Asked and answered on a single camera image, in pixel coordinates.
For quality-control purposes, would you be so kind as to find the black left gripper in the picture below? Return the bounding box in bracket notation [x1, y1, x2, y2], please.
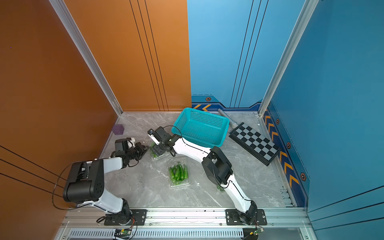
[126, 142, 150, 161]

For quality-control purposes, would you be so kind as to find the clear plastic pepper container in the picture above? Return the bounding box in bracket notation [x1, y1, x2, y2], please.
[150, 143, 169, 161]

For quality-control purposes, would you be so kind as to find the teal plastic mesh basket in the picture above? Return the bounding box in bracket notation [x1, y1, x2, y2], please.
[172, 108, 229, 148]

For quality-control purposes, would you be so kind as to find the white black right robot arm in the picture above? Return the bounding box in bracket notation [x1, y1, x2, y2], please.
[148, 127, 258, 225]

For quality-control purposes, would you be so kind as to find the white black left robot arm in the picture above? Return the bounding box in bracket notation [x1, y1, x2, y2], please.
[63, 138, 148, 226]

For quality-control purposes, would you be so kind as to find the purple embossed cube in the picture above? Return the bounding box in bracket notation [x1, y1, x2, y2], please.
[112, 124, 125, 136]

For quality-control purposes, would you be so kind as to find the clear middle pepper container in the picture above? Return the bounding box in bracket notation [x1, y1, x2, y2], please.
[167, 157, 191, 188]

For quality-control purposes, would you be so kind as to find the grey cylinder rod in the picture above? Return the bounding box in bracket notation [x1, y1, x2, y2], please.
[218, 109, 238, 129]

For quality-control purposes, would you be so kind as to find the clear right pepper container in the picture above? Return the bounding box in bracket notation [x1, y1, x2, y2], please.
[217, 185, 225, 192]

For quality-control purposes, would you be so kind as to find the green circuit board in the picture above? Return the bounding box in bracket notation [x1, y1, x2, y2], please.
[113, 229, 132, 240]

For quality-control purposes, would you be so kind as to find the black white chessboard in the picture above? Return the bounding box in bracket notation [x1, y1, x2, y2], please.
[229, 123, 281, 166]

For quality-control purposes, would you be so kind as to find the small circuit board right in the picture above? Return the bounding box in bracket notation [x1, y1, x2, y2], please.
[255, 227, 265, 235]

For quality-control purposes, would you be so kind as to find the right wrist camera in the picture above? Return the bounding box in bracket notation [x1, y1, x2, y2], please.
[148, 129, 159, 145]

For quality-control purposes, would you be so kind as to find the aluminium corner post left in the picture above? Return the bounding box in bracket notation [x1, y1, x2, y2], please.
[49, 0, 123, 116]

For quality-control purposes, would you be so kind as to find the aluminium corner post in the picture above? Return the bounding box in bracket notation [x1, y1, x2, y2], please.
[258, 0, 319, 117]
[49, 0, 123, 116]

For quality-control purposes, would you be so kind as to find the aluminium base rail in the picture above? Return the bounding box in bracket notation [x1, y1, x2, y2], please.
[55, 207, 317, 240]

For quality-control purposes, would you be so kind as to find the aluminium corner post right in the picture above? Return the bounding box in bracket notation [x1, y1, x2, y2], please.
[258, 0, 319, 117]

